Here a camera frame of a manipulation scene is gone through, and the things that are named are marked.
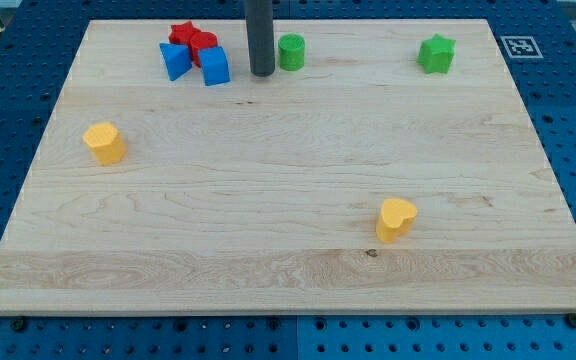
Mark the green star block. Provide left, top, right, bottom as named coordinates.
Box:
left=417, top=33, right=456, bottom=74

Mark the yellow heart block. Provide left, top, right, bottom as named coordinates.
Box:
left=375, top=198, right=418, bottom=244

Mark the blue triangle block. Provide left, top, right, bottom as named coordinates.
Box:
left=159, top=43, right=193, bottom=81

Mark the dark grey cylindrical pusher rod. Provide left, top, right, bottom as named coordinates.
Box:
left=244, top=0, right=275, bottom=77

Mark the green cylinder block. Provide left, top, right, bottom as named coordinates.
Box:
left=278, top=33, right=305, bottom=71

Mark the blue cube block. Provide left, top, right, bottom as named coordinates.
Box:
left=198, top=46, right=230, bottom=86

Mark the black white fiducial marker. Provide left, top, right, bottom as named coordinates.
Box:
left=500, top=35, right=543, bottom=59

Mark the red cylinder block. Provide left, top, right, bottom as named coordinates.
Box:
left=189, top=31, right=218, bottom=67

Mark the red star block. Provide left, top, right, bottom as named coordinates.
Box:
left=168, top=21, right=200, bottom=46

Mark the light wooden board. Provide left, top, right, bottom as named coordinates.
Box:
left=0, top=19, right=576, bottom=317

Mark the yellow hexagon block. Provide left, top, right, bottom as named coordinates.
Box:
left=82, top=122, right=127, bottom=166

